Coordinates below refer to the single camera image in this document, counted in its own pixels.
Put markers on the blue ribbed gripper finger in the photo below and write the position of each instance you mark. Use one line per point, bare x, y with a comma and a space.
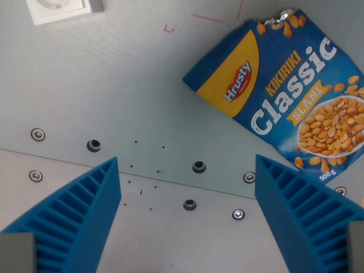
301, 210
71, 210

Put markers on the silver table screw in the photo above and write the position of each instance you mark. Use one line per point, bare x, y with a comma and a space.
36, 176
238, 214
340, 190
249, 177
37, 134

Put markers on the grey rubber hole grommet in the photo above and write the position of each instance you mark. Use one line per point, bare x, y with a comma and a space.
189, 205
199, 167

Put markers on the blue peanut snack bag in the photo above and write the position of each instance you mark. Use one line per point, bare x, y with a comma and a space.
287, 94

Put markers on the white wall power socket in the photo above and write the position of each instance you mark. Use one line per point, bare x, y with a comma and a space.
58, 10

